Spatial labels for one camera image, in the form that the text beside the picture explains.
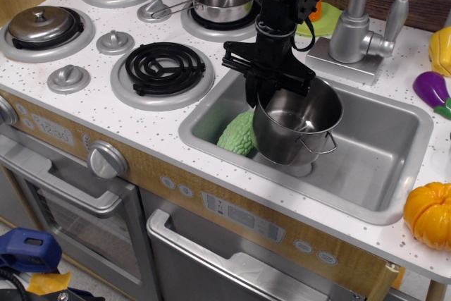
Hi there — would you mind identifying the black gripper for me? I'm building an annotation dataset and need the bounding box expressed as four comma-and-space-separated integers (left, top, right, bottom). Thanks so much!
223, 32, 315, 107

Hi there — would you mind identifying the steel pot with handles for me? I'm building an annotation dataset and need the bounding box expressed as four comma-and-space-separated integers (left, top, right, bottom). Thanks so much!
253, 78, 344, 166

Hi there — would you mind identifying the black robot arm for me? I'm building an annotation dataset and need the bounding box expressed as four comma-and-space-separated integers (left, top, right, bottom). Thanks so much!
223, 0, 319, 107

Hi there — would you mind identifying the grey sink basin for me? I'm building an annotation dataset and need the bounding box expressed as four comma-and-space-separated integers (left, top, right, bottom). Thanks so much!
179, 71, 433, 225

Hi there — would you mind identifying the green toy bitter gourd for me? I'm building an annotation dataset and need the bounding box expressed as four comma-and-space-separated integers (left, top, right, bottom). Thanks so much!
216, 111, 257, 156

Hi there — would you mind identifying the orange toy carrot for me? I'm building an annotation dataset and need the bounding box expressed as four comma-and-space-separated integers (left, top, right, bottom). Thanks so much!
309, 0, 322, 22

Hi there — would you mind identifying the silver toy faucet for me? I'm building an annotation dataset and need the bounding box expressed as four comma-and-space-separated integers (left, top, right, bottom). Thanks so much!
306, 0, 409, 85

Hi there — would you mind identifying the green toy lettuce leaf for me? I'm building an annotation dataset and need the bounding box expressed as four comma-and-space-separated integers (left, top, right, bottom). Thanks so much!
309, 1, 342, 37

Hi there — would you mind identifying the black coil burner front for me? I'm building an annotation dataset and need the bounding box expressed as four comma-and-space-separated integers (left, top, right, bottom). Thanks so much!
125, 42, 206, 97

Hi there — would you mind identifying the grey stove knob back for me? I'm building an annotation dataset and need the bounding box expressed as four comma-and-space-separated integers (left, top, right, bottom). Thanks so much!
137, 0, 172, 23

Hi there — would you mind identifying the grey stove knob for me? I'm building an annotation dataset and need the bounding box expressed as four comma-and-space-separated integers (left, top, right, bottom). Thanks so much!
96, 30, 135, 56
137, 0, 172, 23
47, 65, 91, 94

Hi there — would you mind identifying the grey stove knob middle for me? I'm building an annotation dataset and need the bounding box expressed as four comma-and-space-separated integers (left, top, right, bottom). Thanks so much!
96, 30, 135, 56

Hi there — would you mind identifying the silver oven dial knob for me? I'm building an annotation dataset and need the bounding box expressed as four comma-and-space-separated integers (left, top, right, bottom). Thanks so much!
87, 140, 128, 179

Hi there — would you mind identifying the purple toy eggplant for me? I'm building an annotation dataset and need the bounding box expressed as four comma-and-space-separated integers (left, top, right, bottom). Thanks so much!
412, 71, 450, 120

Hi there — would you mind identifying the silver dishwasher door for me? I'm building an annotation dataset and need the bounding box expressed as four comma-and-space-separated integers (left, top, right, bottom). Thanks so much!
140, 190, 364, 300

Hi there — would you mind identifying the yellow toy bell pepper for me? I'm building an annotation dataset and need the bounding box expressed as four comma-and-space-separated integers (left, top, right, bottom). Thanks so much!
428, 26, 451, 77

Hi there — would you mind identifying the grey stove knob front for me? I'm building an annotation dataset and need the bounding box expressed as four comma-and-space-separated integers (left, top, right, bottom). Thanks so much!
47, 65, 91, 94

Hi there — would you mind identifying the orange toy pumpkin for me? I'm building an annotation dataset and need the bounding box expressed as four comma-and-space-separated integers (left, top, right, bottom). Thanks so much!
403, 182, 450, 251

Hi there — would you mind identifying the steel lid left burner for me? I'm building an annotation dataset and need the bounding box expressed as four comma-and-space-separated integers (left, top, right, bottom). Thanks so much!
8, 6, 85, 50

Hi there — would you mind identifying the silver oven door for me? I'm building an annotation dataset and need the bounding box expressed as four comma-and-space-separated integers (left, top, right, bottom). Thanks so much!
1, 131, 161, 300

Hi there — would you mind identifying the silver dial knob left edge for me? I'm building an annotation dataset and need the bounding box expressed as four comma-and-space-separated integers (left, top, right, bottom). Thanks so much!
0, 97, 18, 125

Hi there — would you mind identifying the blue clamp tool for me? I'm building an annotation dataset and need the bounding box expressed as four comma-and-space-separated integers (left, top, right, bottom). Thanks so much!
1, 228, 62, 273

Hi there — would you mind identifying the yellow tape piece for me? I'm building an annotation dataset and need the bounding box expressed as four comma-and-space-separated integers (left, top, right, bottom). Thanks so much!
26, 271, 72, 295

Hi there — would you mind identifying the steel saucepan with handle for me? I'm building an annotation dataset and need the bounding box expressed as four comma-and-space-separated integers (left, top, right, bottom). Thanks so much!
151, 0, 254, 23

